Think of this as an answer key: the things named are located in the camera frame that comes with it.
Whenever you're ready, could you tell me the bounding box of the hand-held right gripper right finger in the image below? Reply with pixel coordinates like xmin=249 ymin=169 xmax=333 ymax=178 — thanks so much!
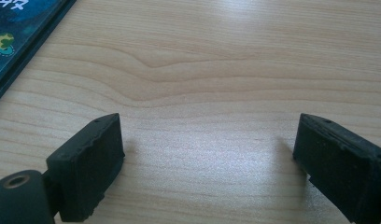
xmin=292 ymin=113 xmax=381 ymax=224

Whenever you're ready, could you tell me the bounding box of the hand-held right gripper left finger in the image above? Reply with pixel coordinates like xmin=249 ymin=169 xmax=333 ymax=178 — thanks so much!
xmin=46 ymin=113 xmax=125 ymax=223

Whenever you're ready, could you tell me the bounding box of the blue picture book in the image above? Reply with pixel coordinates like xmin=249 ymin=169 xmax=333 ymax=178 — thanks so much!
xmin=0 ymin=0 xmax=78 ymax=108

